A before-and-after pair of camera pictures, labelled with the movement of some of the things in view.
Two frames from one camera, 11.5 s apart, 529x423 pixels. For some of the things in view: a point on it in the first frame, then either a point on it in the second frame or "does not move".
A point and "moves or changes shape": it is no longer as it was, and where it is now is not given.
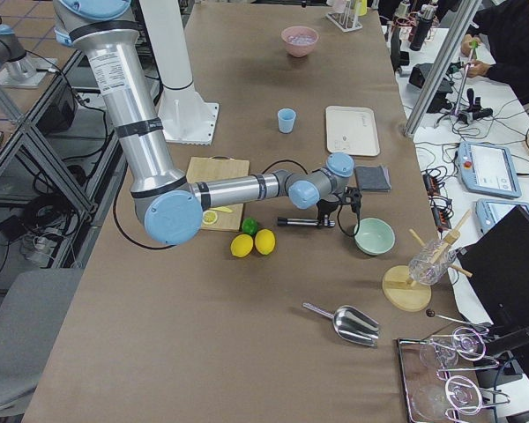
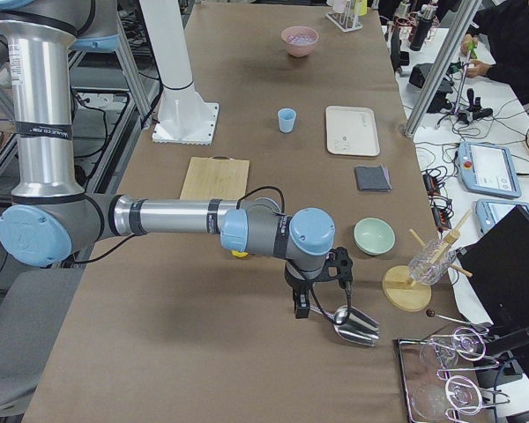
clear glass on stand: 431,262 does not move
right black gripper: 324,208 to 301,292
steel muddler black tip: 302,221 moves or changes shape
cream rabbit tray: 352,129 does not move
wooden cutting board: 202,169 does not move
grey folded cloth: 373,178 does not move
